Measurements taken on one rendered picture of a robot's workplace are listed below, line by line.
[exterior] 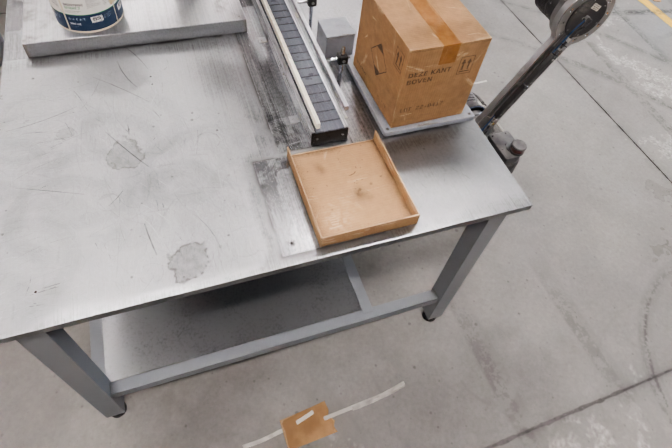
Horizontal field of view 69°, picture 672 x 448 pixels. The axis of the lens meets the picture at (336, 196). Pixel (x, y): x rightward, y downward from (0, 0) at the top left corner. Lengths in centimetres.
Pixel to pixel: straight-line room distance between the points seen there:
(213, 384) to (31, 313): 88
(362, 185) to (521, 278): 119
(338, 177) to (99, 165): 62
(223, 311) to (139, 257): 64
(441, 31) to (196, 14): 83
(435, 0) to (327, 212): 66
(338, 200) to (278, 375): 87
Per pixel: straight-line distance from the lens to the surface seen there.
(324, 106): 143
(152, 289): 117
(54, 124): 156
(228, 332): 176
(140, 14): 181
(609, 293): 249
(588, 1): 209
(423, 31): 135
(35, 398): 209
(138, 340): 181
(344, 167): 134
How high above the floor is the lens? 185
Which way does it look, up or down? 53 degrees down
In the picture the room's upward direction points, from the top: 9 degrees clockwise
